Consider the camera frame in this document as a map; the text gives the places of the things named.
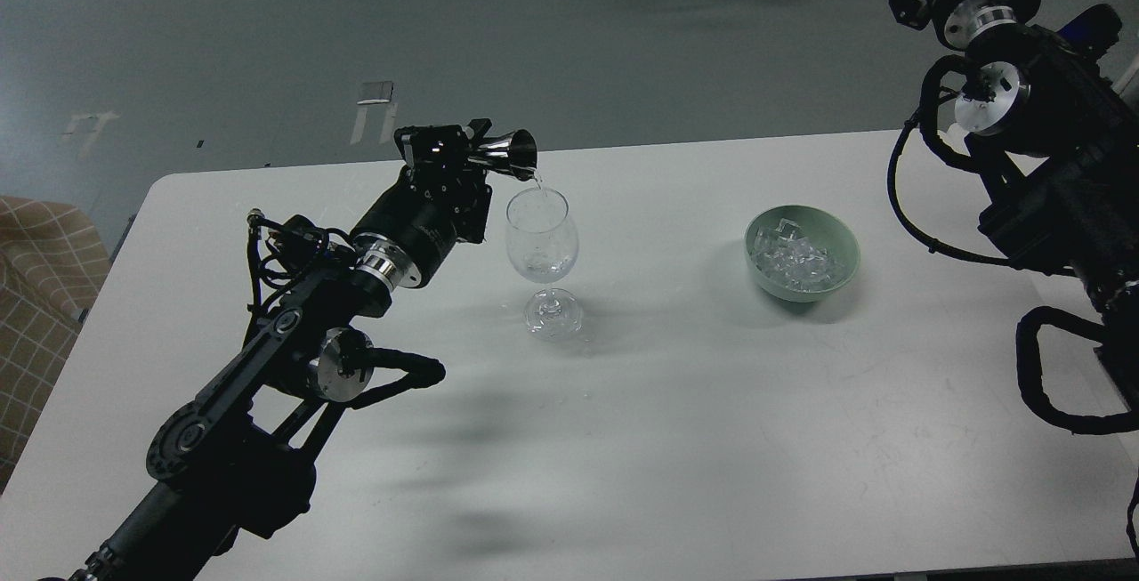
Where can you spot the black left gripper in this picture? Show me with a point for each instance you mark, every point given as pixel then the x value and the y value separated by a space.
pixel 440 199

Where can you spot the steel cocktail jigger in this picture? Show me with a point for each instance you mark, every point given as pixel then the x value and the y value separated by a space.
pixel 512 154

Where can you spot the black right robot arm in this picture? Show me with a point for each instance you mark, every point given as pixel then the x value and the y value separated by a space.
pixel 1026 109

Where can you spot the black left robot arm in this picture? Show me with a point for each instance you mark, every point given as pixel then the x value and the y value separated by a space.
pixel 241 456

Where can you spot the clear wine glass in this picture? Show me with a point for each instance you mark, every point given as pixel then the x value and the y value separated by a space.
pixel 543 246

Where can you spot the pile of clear ice cubes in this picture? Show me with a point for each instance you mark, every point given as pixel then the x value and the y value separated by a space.
pixel 789 258

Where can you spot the green bowl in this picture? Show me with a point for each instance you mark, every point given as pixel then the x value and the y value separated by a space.
pixel 826 229

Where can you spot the beige checkered chair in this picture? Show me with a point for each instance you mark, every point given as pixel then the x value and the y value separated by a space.
pixel 53 265

